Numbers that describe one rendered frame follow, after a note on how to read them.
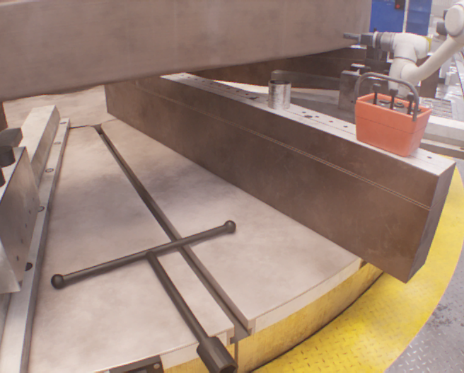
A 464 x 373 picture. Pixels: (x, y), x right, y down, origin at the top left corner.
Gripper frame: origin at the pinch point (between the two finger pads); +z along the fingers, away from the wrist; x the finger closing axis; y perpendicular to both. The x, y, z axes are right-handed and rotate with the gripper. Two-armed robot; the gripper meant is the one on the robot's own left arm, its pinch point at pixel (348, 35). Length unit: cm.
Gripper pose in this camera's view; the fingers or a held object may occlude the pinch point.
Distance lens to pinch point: 189.3
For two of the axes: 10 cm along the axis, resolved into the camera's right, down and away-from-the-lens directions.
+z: -8.1, -2.9, 5.2
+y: 0.0, -8.7, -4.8
